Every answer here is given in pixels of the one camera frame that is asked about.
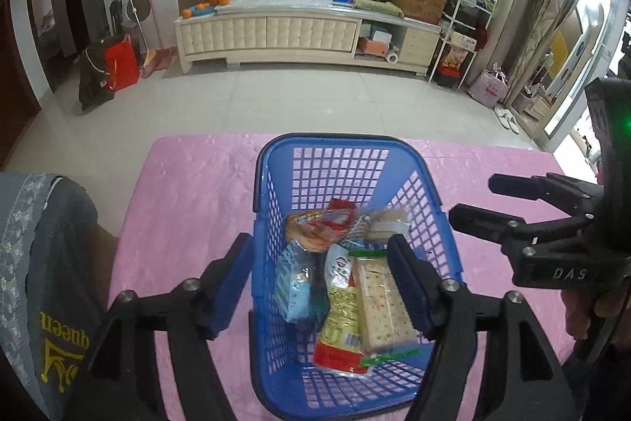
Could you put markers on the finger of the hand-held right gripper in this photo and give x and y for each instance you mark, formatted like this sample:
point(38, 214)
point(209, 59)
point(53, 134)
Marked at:
point(542, 189)
point(485, 223)

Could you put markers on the blue plastic basket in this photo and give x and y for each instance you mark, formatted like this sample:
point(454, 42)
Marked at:
point(335, 164)

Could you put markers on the dark wooden door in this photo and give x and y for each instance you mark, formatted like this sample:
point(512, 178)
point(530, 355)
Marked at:
point(15, 71)

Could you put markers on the red bag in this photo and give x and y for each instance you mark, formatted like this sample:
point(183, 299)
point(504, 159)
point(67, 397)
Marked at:
point(121, 63)

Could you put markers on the light blue box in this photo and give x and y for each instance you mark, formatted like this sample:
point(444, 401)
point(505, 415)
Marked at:
point(380, 34)

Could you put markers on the orange flat box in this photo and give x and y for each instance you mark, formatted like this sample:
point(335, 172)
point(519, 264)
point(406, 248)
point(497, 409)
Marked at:
point(372, 47)

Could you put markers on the person's right hand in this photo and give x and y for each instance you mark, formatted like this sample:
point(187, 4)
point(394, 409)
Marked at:
point(576, 312)

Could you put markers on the small red snack packet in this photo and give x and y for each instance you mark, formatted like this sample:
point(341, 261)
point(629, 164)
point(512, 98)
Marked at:
point(341, 209)

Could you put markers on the patterned curtain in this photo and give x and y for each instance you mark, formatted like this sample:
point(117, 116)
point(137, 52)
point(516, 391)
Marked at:
point(547, 6)

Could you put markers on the pink shopping bag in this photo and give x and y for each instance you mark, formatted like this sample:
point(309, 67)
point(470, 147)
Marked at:
point(488, 88)

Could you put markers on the blue plate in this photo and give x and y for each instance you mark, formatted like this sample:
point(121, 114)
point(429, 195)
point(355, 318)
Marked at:
point(203, 12)

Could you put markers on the small cracker packet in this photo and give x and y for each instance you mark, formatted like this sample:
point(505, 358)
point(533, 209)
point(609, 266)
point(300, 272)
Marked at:
point(389, 223)

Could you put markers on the grey printed shirt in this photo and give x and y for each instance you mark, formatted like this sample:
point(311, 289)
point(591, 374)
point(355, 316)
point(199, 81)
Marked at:
point(44, 283)

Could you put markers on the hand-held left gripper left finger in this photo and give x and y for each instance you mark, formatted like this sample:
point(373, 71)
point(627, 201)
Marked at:
point(229, 288)

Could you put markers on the white tv cabinet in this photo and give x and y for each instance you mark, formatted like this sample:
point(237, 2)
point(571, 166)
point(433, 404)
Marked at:
point(276, 34)

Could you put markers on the white paper roll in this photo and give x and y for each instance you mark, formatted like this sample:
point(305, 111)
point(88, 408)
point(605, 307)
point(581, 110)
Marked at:
point(392, 56)

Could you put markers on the green cushion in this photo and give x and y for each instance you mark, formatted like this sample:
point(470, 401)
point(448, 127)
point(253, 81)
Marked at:
point(377, 5)

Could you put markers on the orange snack packet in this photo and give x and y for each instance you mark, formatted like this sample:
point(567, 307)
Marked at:
point(310, 231)

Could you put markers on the red and green snack packet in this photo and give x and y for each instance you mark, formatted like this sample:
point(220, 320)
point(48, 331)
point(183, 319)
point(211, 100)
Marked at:
point(340, 317)

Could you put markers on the large cracker packet green ends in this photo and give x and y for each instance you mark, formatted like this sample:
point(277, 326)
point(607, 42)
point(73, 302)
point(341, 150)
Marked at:
point(382, 307)

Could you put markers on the black bag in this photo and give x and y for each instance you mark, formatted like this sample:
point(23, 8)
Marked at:
point(91, 73)

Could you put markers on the pink quilted tablecloth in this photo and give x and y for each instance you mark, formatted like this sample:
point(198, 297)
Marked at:
point(197, 184)

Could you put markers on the white shelf rack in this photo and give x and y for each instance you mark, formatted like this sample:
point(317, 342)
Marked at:
point(456, 36)

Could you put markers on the white slippers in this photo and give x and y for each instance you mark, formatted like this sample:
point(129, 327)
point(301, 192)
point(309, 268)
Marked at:
point(507, 117)

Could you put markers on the blue cake packet bear print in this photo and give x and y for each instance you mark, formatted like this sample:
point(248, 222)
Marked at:
point(296, 288)

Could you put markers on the pink broom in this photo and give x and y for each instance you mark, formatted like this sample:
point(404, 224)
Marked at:
point(157, 56)

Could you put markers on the round brown wall niche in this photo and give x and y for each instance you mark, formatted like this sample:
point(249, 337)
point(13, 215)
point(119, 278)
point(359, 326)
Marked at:
point(143, 6)

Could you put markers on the brown cardboard box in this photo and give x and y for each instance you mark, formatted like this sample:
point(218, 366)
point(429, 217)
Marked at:
point(418, 2)

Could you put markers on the flat mop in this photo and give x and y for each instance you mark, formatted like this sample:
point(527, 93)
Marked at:
point(134, 14)

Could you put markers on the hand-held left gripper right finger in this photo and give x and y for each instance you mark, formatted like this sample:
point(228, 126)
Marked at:
point(409, 288)

